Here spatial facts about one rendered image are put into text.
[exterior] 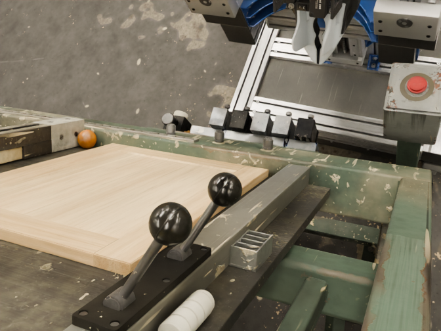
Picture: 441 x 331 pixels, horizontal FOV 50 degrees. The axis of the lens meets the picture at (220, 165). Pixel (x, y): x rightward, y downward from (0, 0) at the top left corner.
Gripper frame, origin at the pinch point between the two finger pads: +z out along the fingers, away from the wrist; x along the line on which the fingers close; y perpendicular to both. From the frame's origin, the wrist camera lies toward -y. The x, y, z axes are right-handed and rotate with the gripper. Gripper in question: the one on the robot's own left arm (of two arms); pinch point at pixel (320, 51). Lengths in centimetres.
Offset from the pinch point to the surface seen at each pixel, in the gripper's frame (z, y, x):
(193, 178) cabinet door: 35.7, -1.7, -26.8
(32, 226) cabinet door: 16.7, 30.8, -32.2
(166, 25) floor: 82, -133, -127
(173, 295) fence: 9.9, 35.1, -3.8
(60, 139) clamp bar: 40, -5, -69
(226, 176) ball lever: 1.6, 24.3, -2.1
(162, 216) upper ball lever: -4.5, 35.4, -1.7
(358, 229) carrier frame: 104, -56, -1
